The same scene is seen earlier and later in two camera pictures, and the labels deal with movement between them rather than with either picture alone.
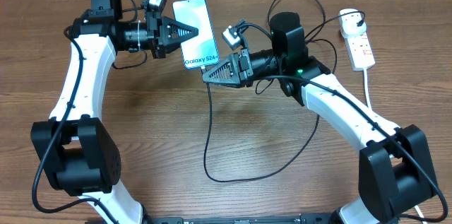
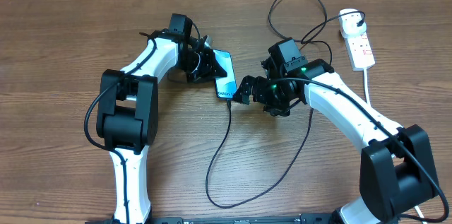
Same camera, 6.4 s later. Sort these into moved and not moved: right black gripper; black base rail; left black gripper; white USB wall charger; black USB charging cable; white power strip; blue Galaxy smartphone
Moved: black USB charging cable; left black gripper; blue Galaxy smartphone; right black gripper
Not moved: white USB wall charger; black base rail; white power strip
